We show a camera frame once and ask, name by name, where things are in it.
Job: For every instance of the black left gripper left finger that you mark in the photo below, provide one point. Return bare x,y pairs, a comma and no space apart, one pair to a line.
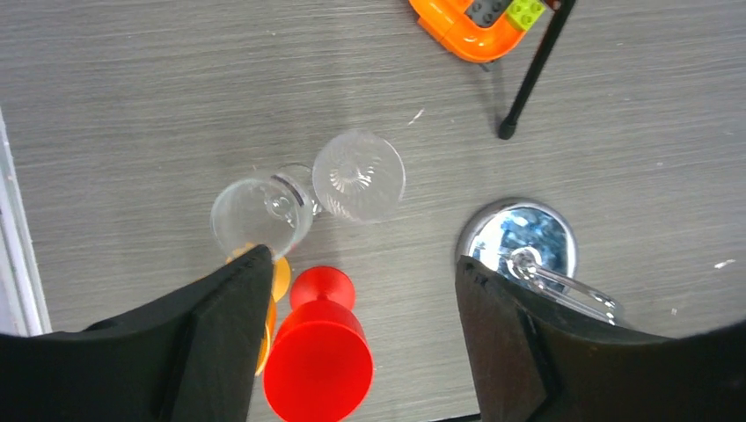
187,356

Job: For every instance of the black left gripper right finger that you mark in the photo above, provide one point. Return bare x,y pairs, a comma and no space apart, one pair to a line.
533,359

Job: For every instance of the yellow wine glass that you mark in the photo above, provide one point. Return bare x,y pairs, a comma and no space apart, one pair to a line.
281,282

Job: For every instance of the chrome wine glass rack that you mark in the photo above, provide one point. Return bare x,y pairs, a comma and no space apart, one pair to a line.
532,245

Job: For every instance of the red wine glass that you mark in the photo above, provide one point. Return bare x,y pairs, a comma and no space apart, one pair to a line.
320,366

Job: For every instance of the clear wine glass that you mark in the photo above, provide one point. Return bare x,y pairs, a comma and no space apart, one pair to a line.
274,207
359,177

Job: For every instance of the clear wine glass back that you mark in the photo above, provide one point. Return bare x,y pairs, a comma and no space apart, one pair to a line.
359,177

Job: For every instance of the black music stand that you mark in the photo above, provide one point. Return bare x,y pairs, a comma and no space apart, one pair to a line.
533,64

